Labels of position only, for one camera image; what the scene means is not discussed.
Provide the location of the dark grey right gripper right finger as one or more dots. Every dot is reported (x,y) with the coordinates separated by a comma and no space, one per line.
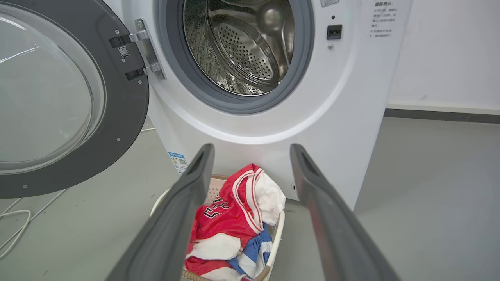
(336,230)

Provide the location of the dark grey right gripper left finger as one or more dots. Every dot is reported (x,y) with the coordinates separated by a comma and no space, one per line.
(168,230)

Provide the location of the black round washer door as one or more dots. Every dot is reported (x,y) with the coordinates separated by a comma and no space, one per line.
(125,117)

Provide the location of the white washing machine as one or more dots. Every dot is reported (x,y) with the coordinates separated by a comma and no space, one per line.
(343,117)

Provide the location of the metal door hinge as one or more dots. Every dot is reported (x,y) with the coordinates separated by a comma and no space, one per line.
(146,47)

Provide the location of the steel washing drum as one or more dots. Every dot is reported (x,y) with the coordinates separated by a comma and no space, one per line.
(242,50)

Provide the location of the black door latch socket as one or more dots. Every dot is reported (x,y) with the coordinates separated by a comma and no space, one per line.
(334,32)

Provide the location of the beige plastic laundry basket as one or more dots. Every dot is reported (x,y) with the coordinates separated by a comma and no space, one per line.
(276,242)

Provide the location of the red basketball jersey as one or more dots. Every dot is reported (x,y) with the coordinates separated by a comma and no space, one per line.
(230,218)

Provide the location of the blue energy label sticker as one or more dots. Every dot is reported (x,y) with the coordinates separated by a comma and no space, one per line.
(179,162)

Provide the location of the blue and white garment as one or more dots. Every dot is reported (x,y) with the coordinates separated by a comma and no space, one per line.
(254,249)

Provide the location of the dark grey baseboard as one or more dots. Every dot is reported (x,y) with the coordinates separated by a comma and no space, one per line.
(441,116)

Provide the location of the small QR code sticker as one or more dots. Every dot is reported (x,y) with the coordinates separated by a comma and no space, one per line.
(124,52)

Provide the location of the printed warning text label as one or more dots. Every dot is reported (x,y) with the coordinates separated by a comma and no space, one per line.
(383,19)

